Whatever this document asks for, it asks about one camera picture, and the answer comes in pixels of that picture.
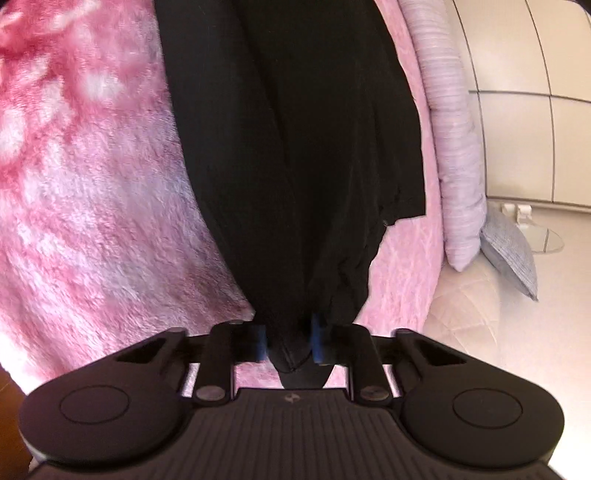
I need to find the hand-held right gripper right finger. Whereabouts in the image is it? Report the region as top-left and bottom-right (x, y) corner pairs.
(310, 314), (467, 408)

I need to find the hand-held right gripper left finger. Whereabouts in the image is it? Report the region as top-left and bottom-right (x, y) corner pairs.
(111, 320), (269, 407)

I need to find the black garment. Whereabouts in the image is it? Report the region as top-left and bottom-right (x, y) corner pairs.
(154, 0), (426, 393)

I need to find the cream quilted mattress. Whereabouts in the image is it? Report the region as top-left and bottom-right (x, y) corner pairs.
(422, 263), (503, 370)

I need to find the grey blue pillow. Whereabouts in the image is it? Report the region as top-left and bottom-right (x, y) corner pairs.
(480, 205), (540, 302)

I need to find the pink floral blanket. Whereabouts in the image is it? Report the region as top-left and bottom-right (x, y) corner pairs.
(0, 0), (446, 398)

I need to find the pale lilac striped quilt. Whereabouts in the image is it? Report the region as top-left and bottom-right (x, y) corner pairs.
(397, 0), (488, 272)

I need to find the clear glass plate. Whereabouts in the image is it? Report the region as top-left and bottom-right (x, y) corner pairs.
(501, 203), (565, 254)

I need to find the cream wardrobe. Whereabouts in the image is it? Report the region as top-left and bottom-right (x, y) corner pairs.
(450, 0), (591, 206)

